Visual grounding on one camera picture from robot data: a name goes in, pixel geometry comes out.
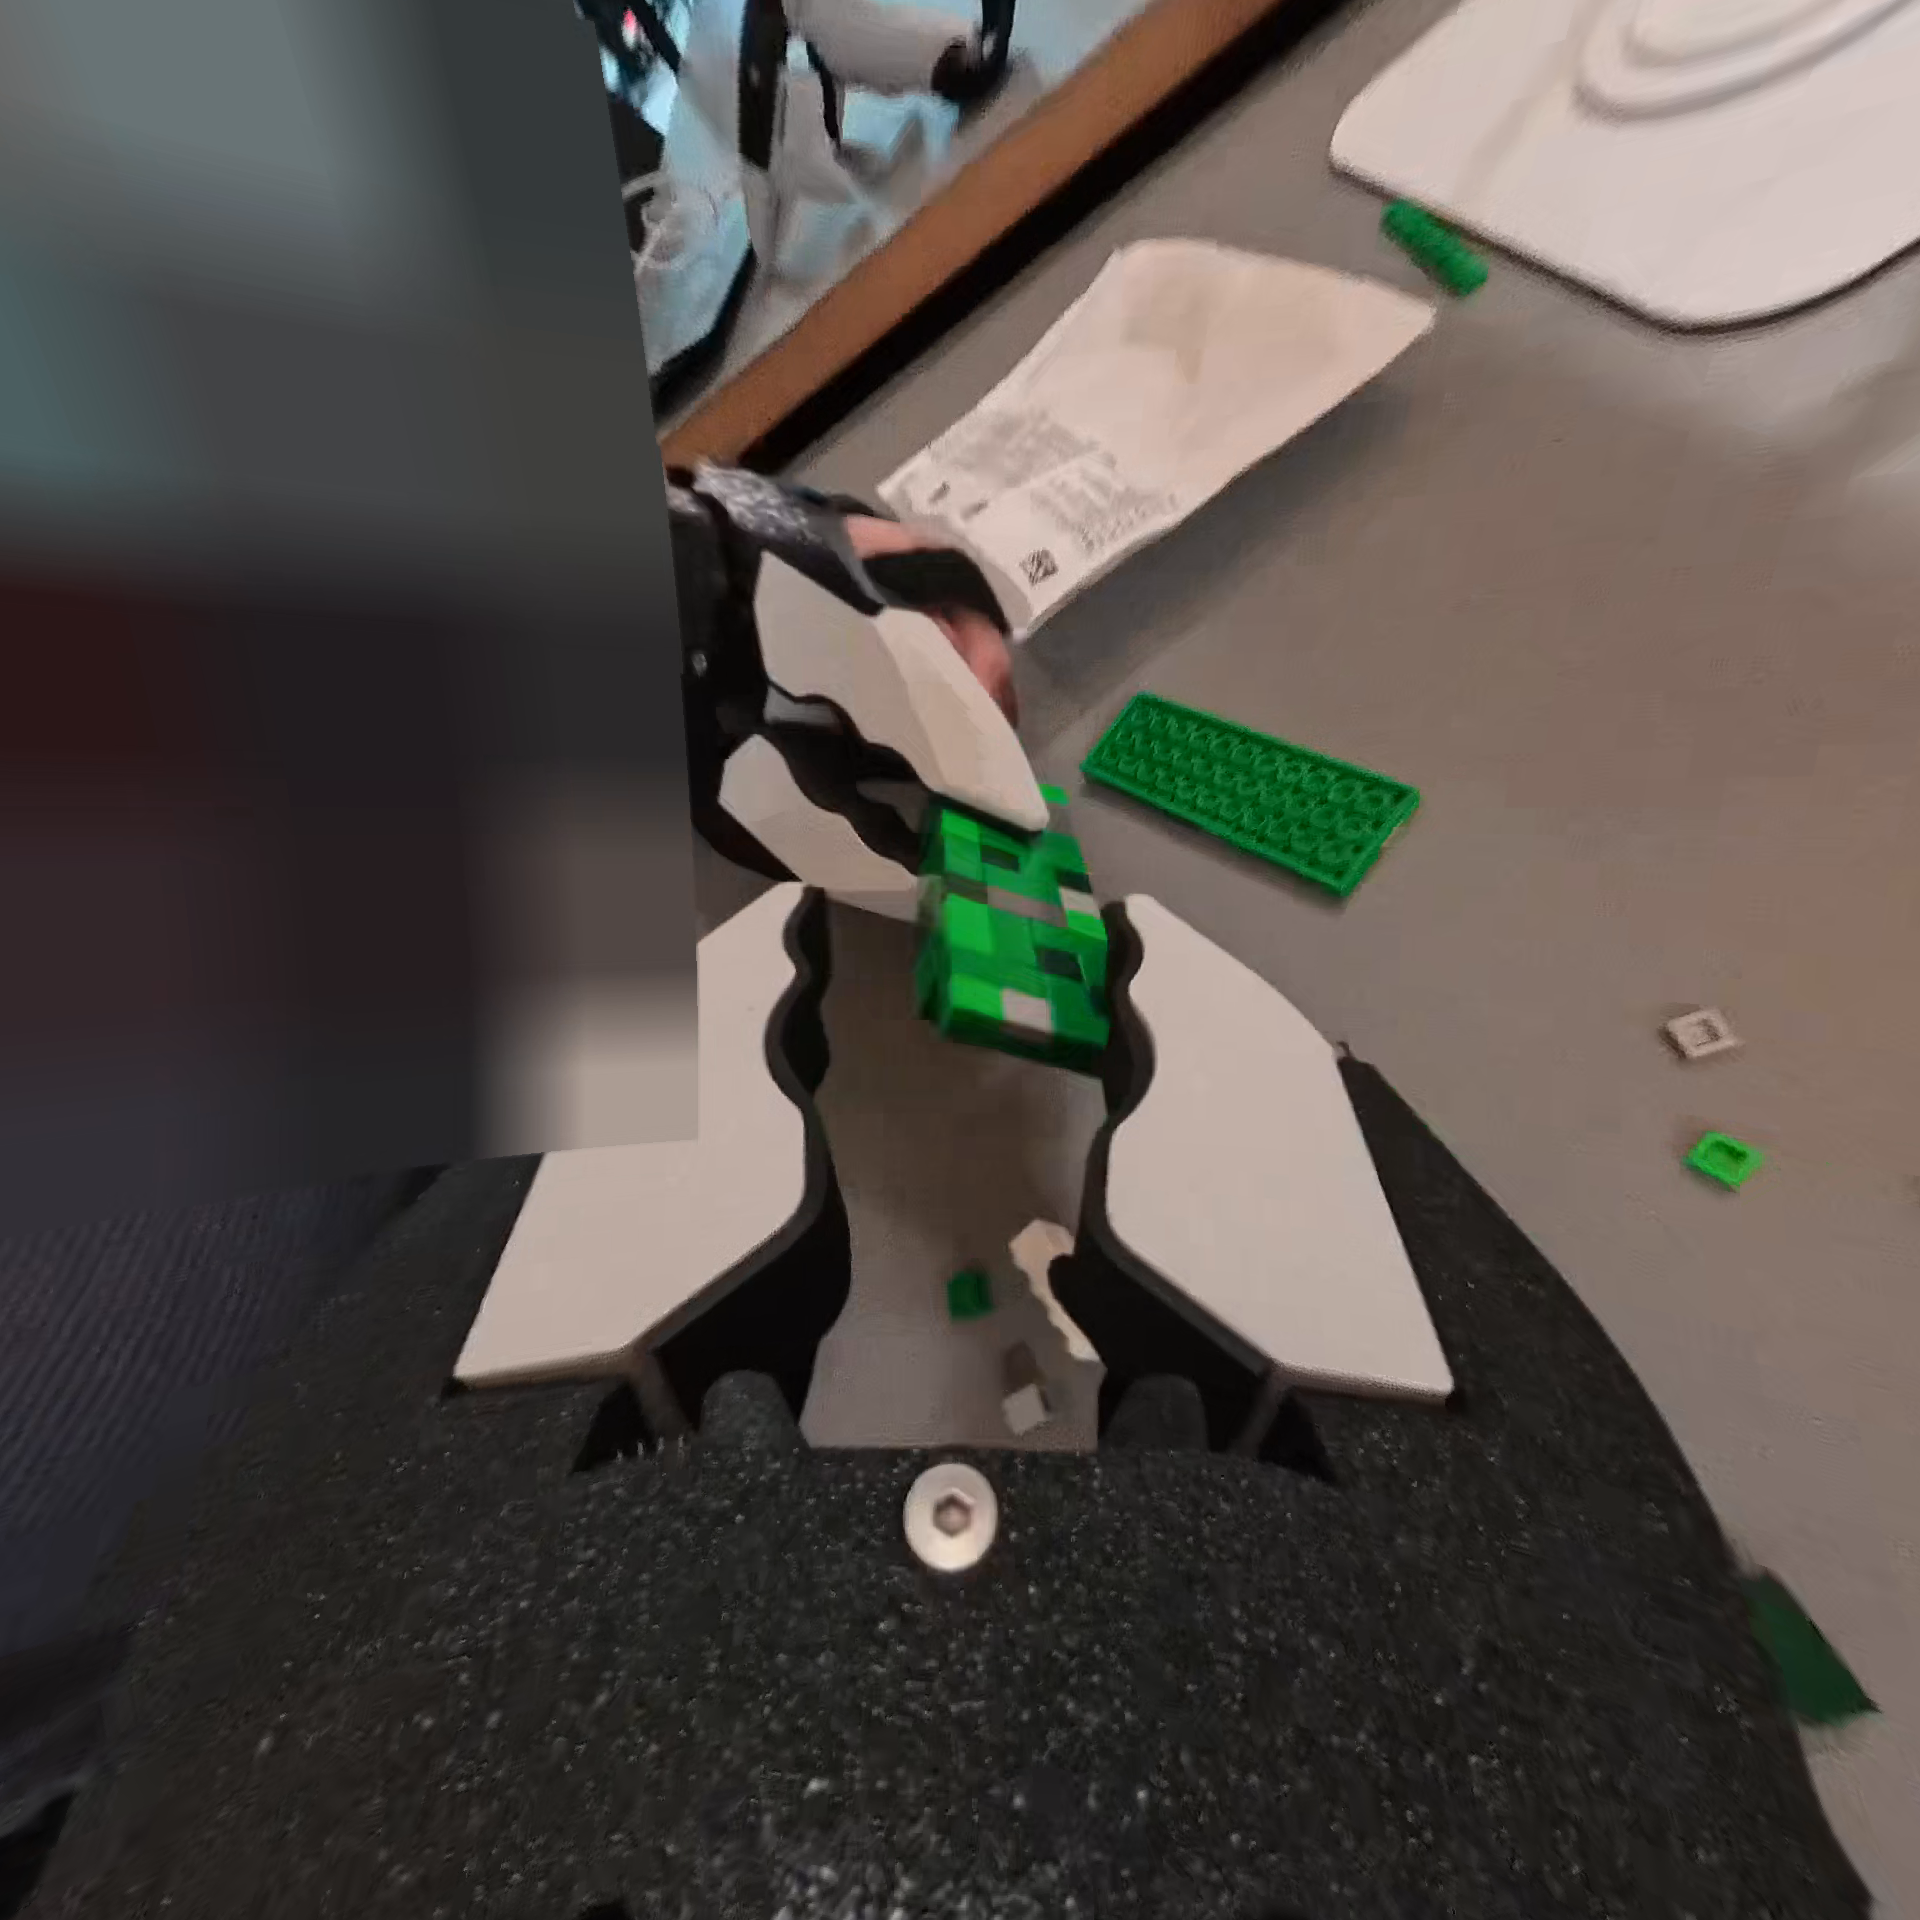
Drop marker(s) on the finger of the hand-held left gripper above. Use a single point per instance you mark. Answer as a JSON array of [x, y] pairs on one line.
[[794, 818], [901, 689]]

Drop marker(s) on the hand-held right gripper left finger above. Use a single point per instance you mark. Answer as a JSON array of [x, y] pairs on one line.
[[675, 1246]]

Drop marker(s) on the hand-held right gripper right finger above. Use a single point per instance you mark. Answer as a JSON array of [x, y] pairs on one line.
[[1275, 1201]]

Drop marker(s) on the white brick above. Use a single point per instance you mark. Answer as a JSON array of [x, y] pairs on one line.
[[1036, 1249]]

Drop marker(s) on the green blocky brick cube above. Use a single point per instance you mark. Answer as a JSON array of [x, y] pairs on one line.
[[1005, 945]]

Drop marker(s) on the small green brick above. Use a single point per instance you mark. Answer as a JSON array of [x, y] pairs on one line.
[[968, 1297]]

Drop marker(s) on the small light grey brick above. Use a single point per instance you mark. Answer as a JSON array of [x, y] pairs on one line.
[[1027, 1411]]

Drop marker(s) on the large green brick plate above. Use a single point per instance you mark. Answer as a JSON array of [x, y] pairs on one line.
[[1252, 796]]

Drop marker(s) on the grey desk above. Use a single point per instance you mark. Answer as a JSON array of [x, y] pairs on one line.
[[1576, 677]]

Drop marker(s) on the person's left hand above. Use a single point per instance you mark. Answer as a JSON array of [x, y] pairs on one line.
[[990, 683]]

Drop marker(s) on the white paper instruction bag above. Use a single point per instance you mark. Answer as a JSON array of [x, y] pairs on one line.
[[1170, 407]]

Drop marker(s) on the small green square tile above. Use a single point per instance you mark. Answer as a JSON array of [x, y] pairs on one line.
[[1722, 1161]]

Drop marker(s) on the small grey square tile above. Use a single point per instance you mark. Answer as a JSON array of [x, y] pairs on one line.
[[1698, 1035]]

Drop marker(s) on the green narrow brick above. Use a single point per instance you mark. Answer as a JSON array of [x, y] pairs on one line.
[[1433, 248]]

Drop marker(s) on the dark green brick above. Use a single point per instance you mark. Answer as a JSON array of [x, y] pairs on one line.
[[1809, 1651]]

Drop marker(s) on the white moulded tray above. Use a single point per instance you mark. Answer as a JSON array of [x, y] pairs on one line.
[[1695, 166]]

